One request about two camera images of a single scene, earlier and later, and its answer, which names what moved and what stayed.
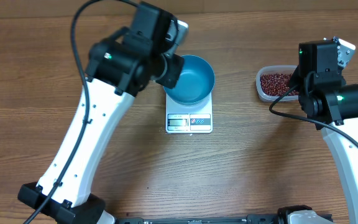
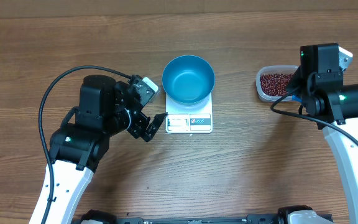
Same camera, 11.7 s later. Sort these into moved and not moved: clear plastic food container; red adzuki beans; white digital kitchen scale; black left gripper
Moved: black left gripper
Not moved: red adzuki beans; white digital kitchen scale; clear plastic food container
